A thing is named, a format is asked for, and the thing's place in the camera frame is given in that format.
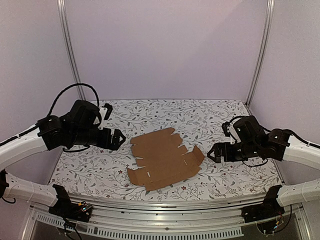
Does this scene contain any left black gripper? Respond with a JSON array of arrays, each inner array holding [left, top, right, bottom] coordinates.
[[69, 127, 126, 151]]

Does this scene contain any brown cardboard box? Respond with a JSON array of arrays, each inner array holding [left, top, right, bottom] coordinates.
[[126, 127, 205, 191]]

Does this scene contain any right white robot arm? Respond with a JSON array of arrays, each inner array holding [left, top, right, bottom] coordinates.
[[207, 115, 320, 218]]

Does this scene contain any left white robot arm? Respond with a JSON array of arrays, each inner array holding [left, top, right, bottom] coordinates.
[[0, 100, 126, 217]]

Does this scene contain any floral patterned table mat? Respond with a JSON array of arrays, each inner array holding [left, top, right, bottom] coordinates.
[[50, 99, 282, 202]]

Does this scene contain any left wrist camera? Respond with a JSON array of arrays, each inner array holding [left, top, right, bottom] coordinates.
[[93, 103, 113, 130]]

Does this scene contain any aluminium front rail frame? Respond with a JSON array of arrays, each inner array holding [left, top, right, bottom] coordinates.
[[21, 194, 313, 240]]

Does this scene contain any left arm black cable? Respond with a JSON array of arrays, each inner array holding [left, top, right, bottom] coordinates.
[[47, 83, 100, 118]]

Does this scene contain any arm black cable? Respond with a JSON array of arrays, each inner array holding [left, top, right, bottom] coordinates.
[[226, 115, 320, 148], [47, 83, 100, 118]]

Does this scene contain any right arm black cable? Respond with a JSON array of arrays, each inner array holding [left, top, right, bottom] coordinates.
[[226, 115, 320, 148]]

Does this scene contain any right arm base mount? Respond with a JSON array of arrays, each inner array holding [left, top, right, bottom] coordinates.
[[241, 185, 293, 236]]

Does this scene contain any left aluminium corner post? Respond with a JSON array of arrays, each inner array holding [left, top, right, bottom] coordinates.
[[56, 0, 86, 101]]

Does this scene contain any aluminium corner post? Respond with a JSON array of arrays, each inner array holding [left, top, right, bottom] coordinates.
[[56, 0, 86, 101], [245, 0, 275, 108]]

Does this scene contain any right aluminium corner post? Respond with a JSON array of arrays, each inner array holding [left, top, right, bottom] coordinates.
[[245, 0, 275, 108]]

